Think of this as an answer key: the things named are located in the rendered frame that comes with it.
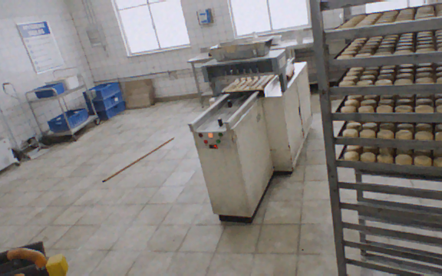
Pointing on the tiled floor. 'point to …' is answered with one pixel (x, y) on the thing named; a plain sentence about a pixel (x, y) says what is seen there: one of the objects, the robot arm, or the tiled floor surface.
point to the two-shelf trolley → (63, 110)
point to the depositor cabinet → (286, 119)
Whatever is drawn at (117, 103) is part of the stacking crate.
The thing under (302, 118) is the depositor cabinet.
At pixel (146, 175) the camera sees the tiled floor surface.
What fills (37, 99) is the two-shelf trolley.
